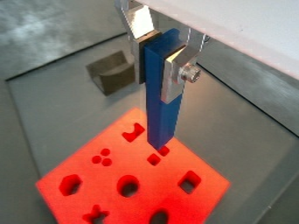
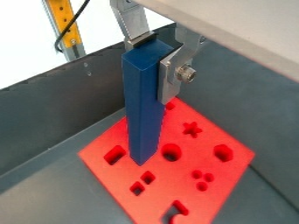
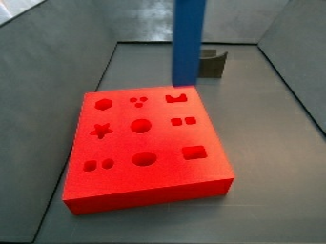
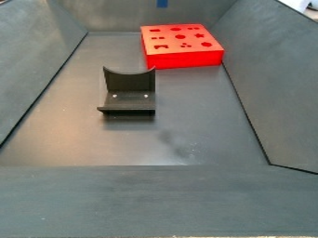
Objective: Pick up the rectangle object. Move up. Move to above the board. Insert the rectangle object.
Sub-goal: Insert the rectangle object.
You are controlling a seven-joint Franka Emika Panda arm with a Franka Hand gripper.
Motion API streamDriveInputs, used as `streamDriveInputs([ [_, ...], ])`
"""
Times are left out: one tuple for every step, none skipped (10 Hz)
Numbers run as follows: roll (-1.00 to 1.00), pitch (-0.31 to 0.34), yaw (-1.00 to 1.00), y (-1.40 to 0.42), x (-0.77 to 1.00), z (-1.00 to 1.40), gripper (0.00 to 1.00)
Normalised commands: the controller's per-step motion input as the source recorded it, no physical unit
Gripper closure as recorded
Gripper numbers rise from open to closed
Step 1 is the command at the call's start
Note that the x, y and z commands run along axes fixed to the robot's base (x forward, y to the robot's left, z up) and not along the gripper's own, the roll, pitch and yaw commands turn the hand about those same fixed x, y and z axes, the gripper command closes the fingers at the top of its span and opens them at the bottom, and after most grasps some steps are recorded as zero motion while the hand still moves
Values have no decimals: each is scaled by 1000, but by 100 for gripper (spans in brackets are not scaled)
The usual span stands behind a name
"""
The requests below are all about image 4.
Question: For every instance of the red foam shape board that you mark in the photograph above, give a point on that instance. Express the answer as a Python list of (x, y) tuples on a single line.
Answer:
[(179, 46)]

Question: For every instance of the blue rectangular block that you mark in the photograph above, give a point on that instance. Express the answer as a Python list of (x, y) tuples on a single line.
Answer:
[(162, 3)]

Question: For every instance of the black curved holder bracket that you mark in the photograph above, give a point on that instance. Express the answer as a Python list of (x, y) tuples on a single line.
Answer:
[(130, 92)]

